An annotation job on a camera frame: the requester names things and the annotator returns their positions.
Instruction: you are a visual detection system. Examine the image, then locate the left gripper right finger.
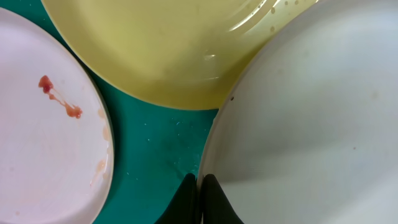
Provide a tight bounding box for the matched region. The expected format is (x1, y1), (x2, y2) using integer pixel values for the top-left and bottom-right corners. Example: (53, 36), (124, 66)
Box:
(202, 174), (243, 224)

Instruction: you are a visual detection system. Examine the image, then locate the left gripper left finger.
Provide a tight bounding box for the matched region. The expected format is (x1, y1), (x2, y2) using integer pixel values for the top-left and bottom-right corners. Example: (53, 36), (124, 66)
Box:
(155, 173), (197, 224)

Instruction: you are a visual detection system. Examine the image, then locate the yellow-green plate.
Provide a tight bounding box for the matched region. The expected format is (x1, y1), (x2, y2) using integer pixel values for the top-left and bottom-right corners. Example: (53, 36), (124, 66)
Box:
(42, 0), (316, 110)

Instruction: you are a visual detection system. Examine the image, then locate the teal plastic tray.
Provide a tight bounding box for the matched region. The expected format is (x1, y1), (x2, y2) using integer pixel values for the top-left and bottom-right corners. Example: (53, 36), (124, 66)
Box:
(1, 0), (216, 223)

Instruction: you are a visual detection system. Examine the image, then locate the white plate with orange stain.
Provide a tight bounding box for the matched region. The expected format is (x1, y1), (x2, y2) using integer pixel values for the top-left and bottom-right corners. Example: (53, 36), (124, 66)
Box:
(198, 0), (397, 223)

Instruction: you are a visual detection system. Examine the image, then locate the white plate with red stain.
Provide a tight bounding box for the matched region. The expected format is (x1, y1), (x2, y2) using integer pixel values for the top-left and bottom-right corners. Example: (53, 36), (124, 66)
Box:
(1, 9), (114, 223)

